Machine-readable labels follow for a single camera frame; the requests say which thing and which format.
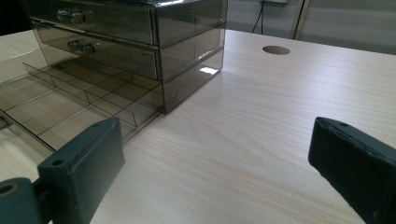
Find smoky clear drawer organizer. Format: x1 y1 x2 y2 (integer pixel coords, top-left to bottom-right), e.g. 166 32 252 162
20 0 229 114

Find smoky clear divided drawer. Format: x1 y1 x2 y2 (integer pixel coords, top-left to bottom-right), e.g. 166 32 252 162
0 60 166 153

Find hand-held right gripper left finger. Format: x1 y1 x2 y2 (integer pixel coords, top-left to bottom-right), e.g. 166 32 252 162
36 117 126 224

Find black cable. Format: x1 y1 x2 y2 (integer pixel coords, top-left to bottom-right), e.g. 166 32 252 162
251 0 266 35

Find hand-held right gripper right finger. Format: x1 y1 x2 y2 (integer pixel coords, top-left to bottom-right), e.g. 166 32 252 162
307 116 396 224

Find smoky clear drawer with knobs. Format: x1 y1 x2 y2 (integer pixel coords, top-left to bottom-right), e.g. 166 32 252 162
21 0 156 46
32 21 159 80

